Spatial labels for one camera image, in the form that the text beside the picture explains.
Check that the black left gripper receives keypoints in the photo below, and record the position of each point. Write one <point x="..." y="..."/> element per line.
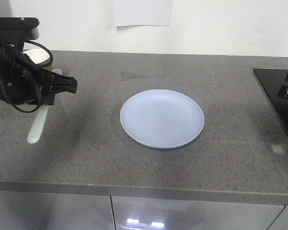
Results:
<point x="22" y="81"/>

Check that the mint green plastic spoon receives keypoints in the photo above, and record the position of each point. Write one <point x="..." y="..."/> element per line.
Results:
<point x="37" y="126"/>

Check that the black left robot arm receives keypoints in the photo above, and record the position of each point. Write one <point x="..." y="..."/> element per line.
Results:
<point x="22" y="81"/>

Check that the brown paper cup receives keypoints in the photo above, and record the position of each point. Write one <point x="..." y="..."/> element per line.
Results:
<point x="38" y="56"/>

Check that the light blue plate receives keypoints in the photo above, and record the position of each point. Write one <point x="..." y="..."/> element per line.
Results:
<point x="162" y="119"/>

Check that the white paper sheet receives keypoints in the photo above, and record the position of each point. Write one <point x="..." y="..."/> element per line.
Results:
<point x="142" y="12"/>

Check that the black induction cooktop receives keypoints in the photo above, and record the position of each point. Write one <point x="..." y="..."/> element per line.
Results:
<point x="274" y="83"/>

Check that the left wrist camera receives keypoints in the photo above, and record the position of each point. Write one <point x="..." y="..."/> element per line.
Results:
<point x="15" y="31"/>

